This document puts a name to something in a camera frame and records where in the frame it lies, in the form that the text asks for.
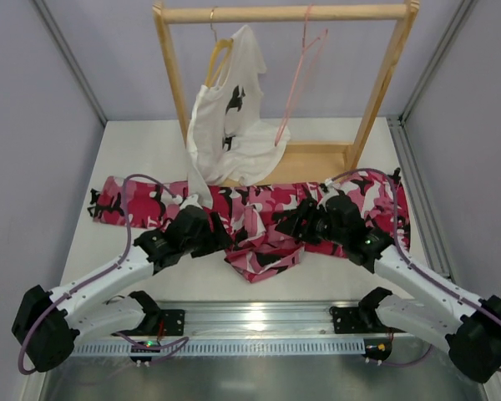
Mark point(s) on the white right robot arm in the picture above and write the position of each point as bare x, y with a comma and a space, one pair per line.
461, 324

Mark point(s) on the wooden clothes rack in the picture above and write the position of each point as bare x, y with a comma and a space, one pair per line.
303, 160

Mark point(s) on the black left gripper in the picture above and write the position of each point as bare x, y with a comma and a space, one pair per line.
213, 233

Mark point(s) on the pink wire clothes hanger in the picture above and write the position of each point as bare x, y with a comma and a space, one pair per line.
311, 49

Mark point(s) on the pink camouflage trousers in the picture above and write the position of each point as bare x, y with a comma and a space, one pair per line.
250, 215

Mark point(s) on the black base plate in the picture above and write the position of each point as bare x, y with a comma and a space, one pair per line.
171, 323
346, 320

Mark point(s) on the white printed t-shirt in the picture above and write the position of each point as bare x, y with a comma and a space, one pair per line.
226, 138

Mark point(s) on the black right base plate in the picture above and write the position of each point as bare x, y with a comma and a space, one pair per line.
346, 320

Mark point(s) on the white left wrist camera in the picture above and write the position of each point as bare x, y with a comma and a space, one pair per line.
190, 200

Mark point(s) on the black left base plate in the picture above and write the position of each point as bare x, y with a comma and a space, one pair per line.
171, 323

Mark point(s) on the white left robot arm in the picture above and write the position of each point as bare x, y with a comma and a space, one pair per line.
50, 324

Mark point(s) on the yellow clothes hanger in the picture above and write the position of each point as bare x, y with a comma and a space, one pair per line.
219, 55

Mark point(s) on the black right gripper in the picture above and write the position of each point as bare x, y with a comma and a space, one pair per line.
302, 222

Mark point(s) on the slotted cable duct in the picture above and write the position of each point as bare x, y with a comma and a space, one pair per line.
204, 347

